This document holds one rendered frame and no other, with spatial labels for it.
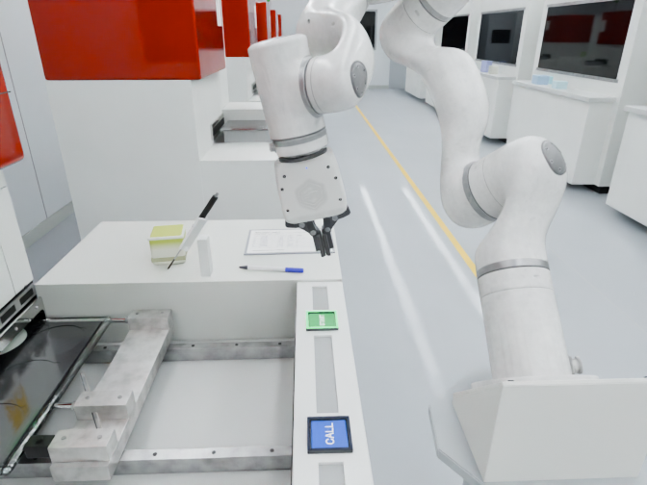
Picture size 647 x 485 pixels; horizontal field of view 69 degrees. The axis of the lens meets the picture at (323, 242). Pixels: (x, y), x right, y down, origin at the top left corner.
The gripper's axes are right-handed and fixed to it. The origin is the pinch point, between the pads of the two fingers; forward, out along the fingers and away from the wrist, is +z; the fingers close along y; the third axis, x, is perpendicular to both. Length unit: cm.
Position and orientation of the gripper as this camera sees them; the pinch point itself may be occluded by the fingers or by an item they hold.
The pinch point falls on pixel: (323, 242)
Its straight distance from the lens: 77.7
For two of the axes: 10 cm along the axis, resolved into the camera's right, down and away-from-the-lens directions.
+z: 2.1, 8.9, 4.0
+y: 9.8, -2.1, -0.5
